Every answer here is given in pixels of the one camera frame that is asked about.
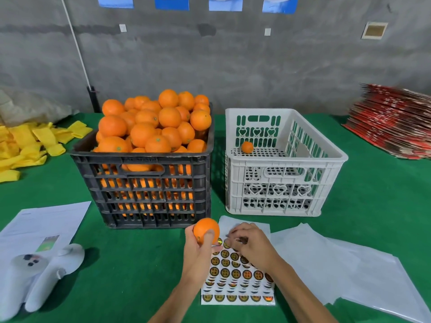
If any pile of yellow bags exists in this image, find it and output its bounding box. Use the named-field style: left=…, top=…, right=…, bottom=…
left=0, top=120, right=94, bottom=183

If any blue white wall poster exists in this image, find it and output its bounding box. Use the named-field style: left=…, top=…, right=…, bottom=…
left=155, top=0, right=190, bottom=11
left=97, top=0, right=133, bottom=9
left=209, top=0, right=243, bottom=12
left=263, top=0, right=299, bottom=14

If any person's left hand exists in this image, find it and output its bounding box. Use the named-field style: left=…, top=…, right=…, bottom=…
left=180, top=225, right=220, bottom=290

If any person's right forearm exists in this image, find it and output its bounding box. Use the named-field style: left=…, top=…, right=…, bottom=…
left=266, top=262, right=338, bottom=323

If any white handheld controller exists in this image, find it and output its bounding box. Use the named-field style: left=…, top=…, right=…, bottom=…
left=0, top=243, right=86, bottom=322

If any white plastic crate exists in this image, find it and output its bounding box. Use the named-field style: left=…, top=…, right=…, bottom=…
left=224, top=107, right=349, bottom=217

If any black plastic crate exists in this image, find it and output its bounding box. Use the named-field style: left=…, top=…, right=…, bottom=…
left=69, top=107, right=216, bottom=230

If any person's right hand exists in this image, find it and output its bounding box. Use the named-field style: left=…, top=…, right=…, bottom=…
left=225, top=222, right=284, bottom=276

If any stack of red cardboard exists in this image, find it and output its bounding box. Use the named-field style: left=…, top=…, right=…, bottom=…
left=343, top=84, right=431, bottom=161

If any beige wall plate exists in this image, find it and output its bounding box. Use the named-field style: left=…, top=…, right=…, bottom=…
left=361, top=22, right=389, bottom=40

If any beige woven sack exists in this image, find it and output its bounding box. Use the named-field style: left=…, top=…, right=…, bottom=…
left=0, top=88, right=80, bottom=127

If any green felt table cover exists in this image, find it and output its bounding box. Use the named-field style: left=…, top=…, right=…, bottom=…
left=0, top=112, right=431, bottom=323

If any white pole with black base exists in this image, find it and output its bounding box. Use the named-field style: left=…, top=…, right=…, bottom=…
left=61, top=0, right=101, bottom=113

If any white backing sheet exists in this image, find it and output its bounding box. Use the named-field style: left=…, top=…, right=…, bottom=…
left=220, top=216, right=378, bottom=306
left=323, top=237, right=431, bottom=323

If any pile of oranges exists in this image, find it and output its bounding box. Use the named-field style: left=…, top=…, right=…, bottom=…
left=94, top=89, right=213, bottom=216

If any white printed paper sheet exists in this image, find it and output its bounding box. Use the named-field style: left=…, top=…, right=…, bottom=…
left=0, top=201, right=92, bottom=263

